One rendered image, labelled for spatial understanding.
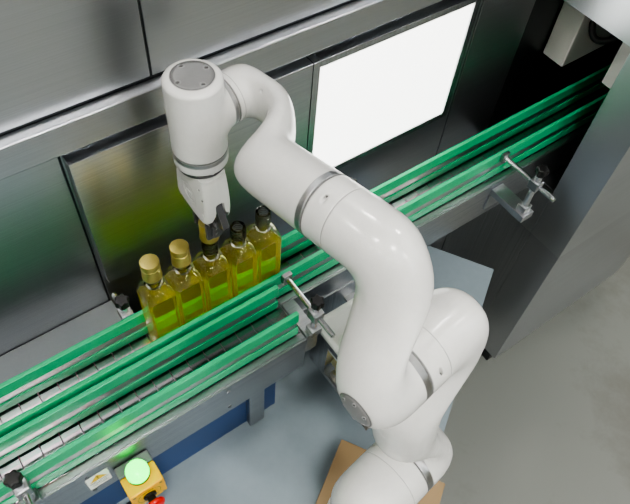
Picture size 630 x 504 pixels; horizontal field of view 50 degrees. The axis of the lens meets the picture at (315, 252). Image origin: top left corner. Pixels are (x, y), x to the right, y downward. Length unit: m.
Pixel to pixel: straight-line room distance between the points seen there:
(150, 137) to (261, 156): 0.35
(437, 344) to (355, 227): 0.18
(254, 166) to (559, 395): 2.04
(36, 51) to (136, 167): 0.27
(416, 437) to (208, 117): 0.53
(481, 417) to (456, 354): 1.73
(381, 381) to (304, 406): 0.89
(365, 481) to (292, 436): 0.51
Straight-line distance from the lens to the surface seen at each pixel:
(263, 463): 1.61
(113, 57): 1.07
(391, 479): 1.15
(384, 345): 0.77
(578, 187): 1.88
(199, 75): 0.94
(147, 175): 1.20
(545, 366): 2.75
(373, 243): 0.73
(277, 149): 0.84
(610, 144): 1.76
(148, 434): 1.34
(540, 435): 2.62
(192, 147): 0.97
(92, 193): 1.18
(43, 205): 1.20
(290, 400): 1.66
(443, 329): 0.84
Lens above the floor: 2.28
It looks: 55 degrees down
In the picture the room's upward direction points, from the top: 7 degrees clockwise
